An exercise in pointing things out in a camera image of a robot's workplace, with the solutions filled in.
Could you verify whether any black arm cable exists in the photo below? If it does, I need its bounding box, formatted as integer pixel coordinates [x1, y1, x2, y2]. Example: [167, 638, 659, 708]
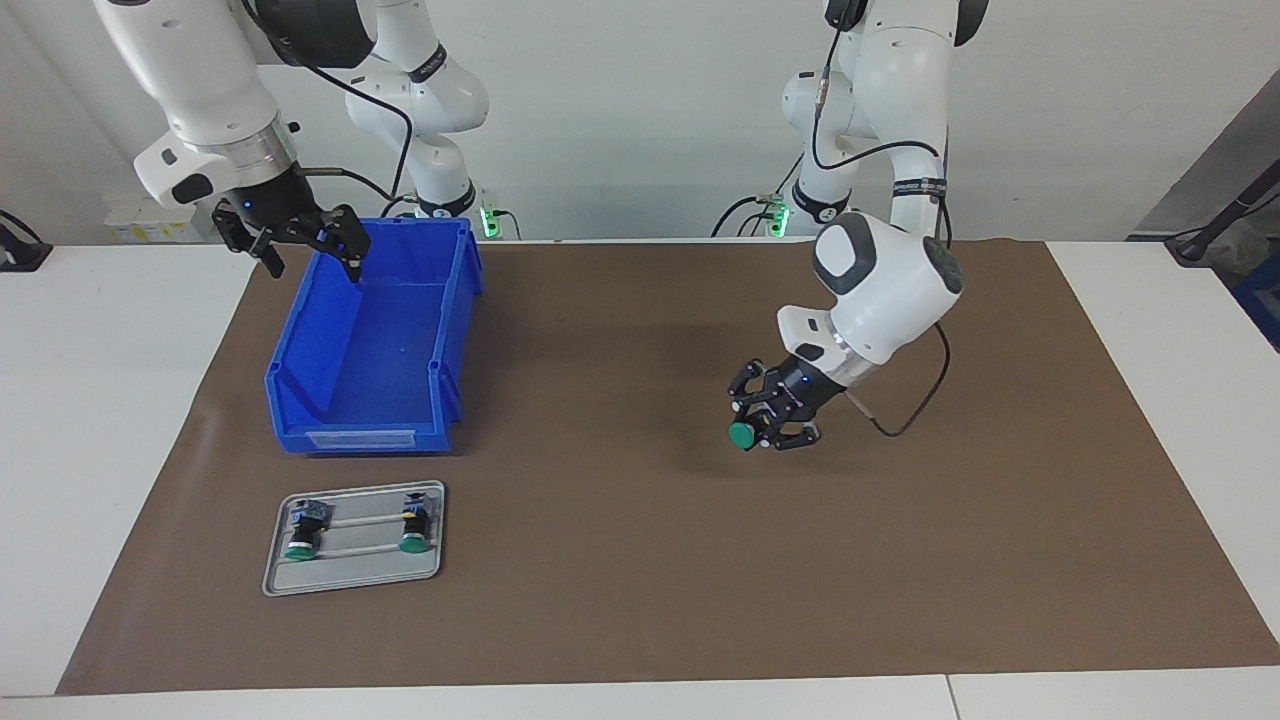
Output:
[810, 0, 953, 439]
[295, 60, 416, 216]

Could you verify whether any black base cable bundle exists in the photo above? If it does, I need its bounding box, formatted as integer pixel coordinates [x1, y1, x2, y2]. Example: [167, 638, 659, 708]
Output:
[710, 150, 806, 239]

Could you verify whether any grey metal tray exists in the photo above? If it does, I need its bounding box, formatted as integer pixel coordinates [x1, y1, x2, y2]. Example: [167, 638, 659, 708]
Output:
[262, 480, 447, 598]

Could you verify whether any brown table mat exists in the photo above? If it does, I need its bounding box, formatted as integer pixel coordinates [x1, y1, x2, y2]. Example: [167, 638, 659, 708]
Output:
[55, 238, 1280, 696]

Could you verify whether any blue crate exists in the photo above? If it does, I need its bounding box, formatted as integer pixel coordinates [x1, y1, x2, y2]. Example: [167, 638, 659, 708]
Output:
[1232, 250, 1280, 353]

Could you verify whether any blue plastic storage bin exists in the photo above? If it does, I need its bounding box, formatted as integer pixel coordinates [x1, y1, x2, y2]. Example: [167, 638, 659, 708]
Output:
[264, 218, 485, 456]

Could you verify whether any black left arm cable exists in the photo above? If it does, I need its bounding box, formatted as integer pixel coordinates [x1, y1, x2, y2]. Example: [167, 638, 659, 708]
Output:
[810, 0, 953, 439]

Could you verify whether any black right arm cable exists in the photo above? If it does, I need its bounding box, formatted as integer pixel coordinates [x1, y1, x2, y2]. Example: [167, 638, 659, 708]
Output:
[295, 60, 416, 216]

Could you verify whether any black stand pole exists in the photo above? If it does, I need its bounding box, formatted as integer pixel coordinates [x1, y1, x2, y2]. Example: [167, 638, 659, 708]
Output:
[1165, 185, 1280, 266]

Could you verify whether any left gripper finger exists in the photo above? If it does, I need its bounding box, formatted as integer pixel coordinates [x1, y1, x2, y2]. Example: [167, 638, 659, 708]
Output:
[755, 405, 823, 453]
[727, 358, 779, 416]

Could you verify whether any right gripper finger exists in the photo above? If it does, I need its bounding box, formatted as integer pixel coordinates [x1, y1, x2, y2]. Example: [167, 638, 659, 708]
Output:
[213, 200, 286, 279]
[300, 205, 373, 286]

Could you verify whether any black clamp device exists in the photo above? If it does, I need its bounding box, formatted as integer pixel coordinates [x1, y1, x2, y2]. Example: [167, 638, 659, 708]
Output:
[0, 210, 53, 273]

